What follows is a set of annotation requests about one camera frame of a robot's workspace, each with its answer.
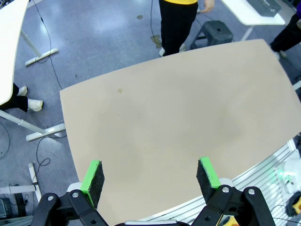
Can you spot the person's left hand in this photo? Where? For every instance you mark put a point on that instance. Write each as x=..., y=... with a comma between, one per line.
x=210, y=4

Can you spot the white side desk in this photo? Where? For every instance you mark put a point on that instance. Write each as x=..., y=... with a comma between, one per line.
x=244, y=14

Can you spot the person in dark clothes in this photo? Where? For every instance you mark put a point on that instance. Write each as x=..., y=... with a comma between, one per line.
x=289, y=35

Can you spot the person in yellow hoodie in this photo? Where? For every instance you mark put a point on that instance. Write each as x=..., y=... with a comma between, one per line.
x=176, y=23

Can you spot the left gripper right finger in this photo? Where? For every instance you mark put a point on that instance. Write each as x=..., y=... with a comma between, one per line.
x=207, y=179

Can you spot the black plastic stool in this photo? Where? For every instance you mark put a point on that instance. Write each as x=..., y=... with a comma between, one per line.
x=211, y=26

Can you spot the dark grey plastic basket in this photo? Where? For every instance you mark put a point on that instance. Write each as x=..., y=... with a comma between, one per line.
x=263, y=5

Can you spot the seated person with white shoes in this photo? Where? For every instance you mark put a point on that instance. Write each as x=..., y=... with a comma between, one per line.
x=14, y=101

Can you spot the black equipment box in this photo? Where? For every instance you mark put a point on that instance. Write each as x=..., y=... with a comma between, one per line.
x=18, y=207

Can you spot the white desk leg frame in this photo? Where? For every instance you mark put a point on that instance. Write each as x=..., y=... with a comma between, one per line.
x=33, y=174

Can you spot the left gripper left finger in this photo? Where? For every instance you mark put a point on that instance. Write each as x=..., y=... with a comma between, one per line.
x=96, y=186

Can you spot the white desk with curved edge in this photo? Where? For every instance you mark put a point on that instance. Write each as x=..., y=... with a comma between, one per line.
x=9, y=35

